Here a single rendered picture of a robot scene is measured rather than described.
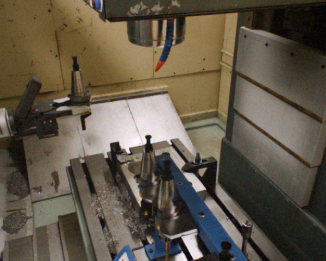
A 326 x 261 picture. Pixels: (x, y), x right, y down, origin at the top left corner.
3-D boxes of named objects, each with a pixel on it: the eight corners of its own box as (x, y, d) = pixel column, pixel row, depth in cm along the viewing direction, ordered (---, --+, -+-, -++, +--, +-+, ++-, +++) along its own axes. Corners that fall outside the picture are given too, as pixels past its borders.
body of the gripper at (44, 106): (58, 124, 101) (14, 131, 98) (52, 97, 97) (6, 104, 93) (61, 135, 95) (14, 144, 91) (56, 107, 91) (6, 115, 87)
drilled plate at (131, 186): (139, 218, 108) (139, 206, 105) (117, 168, 131) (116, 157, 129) (205, 200, 115) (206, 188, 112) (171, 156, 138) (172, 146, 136)
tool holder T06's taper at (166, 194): (182, 205, 70) (182, 179, 67) (164, 214, 68) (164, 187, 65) (169, 194, 73) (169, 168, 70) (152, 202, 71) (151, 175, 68)
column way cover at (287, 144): (299, 211, 116) (337, 62, 91) (226, 143, 155) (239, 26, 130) (311, 207, 118) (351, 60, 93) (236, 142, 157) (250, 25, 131)
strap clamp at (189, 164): (183, 193, 125) (185, 158, 117) (180, 187, 127) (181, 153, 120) (215, 185, 129) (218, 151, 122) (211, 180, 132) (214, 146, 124)
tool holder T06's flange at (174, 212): (188, 215, 71) (188, 206, 70) (164, 228, 68) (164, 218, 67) (169, 199, 76) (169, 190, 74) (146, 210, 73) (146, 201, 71)
